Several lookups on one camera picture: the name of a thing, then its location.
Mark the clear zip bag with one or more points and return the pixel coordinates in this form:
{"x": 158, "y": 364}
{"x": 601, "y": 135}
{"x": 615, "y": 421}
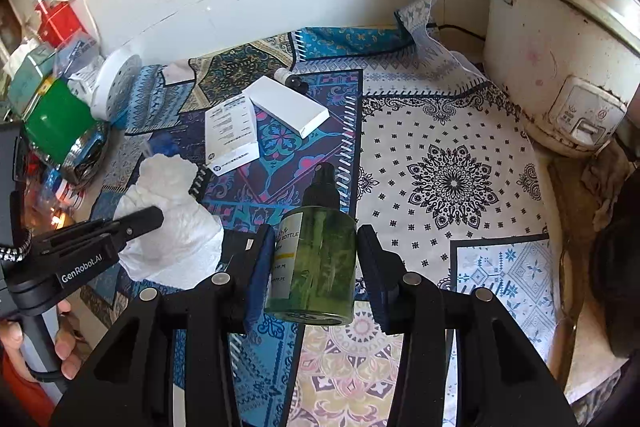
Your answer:
{"x": 77, "y": 62}

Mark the white rice cooker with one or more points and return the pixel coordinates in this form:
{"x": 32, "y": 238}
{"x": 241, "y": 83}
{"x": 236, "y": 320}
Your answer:
{"x": 571, "y": 65}

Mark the plain white box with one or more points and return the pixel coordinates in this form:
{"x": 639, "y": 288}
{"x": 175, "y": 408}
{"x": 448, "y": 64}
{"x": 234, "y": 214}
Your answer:
{"x": 297, "y": 112}

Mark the green spray bottle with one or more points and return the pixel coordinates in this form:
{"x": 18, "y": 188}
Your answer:
{"x": 313, "y": 265}

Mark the dirty brown rag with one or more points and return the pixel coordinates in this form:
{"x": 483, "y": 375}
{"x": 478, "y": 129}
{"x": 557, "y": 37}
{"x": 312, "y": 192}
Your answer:
{"x": 604, "y": 177}

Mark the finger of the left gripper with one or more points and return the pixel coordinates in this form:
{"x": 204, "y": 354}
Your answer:
{"x": 140, "y": 222}

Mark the white perforated round container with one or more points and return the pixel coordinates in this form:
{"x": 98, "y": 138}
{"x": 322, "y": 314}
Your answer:
{"x": 114, "y": 84}

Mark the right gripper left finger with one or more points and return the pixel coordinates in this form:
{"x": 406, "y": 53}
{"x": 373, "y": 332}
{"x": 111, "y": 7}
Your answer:
{"x": 258, "y": 264}

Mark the patterned blue tablecloth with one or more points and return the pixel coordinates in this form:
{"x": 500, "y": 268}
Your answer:
{"x": 426, "y": 149}

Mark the white printed medicine box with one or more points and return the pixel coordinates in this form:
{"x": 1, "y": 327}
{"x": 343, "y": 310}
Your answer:
{"x": 230, "y": 135}

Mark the white tissue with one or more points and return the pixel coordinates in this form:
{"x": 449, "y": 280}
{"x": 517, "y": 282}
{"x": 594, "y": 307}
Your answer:
{"x": 187, "y": 247}

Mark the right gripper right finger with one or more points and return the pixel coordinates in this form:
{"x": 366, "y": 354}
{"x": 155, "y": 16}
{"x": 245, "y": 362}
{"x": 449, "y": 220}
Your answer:
{"x": 382, "y": 273}

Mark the steel strainer bowl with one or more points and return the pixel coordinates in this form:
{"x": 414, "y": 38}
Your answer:
{"x": 85, "y": 157}

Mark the teal box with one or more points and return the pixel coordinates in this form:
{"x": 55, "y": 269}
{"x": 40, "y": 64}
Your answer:
{"x": 37, "y": 66}

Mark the red box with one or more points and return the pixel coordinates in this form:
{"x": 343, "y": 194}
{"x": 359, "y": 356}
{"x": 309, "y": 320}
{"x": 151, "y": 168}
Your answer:
{"x": 58, "y": 22}

